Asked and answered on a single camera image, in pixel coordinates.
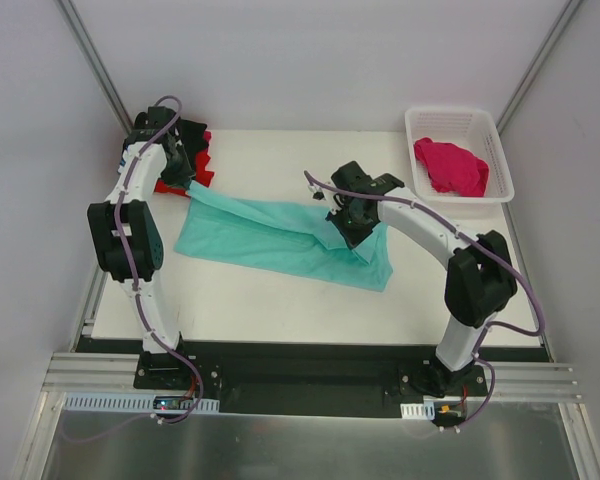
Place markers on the left aluminium frame post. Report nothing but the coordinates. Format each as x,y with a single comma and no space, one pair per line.
86,45

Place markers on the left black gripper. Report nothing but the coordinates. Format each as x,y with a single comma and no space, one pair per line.
181,168

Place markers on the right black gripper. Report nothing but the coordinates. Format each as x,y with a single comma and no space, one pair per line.
355,230

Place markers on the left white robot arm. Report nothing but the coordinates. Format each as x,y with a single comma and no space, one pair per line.
126,239

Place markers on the right aluminium frame post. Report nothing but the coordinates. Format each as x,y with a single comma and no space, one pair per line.
556,32

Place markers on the white plastic basket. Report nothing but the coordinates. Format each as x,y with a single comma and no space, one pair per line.
468,128

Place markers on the right white cable duct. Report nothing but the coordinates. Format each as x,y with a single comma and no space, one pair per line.
418,411

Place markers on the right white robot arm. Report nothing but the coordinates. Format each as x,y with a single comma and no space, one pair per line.
478,282

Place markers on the magenta t shirt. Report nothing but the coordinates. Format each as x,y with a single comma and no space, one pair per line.
452,169

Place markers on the left white cable duct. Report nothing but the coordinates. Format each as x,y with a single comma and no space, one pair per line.
138,403

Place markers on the pink folded t shirt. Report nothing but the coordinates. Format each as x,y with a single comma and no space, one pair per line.
207,138

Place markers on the teal t shirt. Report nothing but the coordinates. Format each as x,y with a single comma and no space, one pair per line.
282,237

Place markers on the aluminium frame post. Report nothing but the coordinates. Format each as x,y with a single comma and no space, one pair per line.
86,45
556,32

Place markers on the red folded t shirt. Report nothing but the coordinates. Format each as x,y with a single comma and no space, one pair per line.
204,176

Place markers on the white cable duct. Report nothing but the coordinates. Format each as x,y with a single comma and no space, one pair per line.
138,403
418,411

